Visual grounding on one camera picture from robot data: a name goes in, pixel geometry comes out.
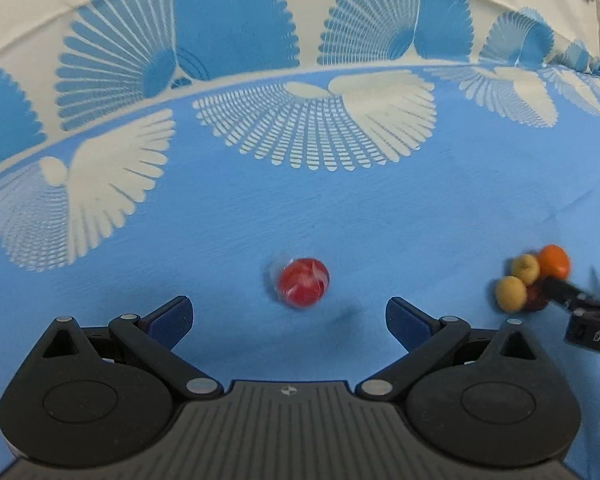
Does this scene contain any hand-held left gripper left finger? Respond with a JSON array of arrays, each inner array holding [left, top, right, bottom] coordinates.
[[41, 296, 224, 398]]

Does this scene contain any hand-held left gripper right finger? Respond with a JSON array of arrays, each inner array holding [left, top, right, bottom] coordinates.
[[355, 297, 552, 396]]

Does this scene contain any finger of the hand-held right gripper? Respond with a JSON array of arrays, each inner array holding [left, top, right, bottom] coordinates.
[[542, 276, 600, 315]]

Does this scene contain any dark red plum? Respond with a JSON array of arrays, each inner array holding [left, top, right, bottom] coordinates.
[[526, 285, 551, 311]]

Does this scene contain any orange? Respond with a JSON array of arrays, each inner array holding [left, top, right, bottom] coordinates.
[[536, 245, 571, 279]]

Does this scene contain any small yellow fruit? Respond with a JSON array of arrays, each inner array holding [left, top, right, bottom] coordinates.
[[495, 276, 529, 311], [511, 254, 541, 283]]

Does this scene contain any red white marbled ball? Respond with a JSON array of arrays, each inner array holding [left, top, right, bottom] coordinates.
[[275, 258, 330, 309]]

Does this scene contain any blue fan-print bed sheet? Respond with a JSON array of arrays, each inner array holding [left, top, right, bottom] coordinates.
[[0, 0, 600, 480]]

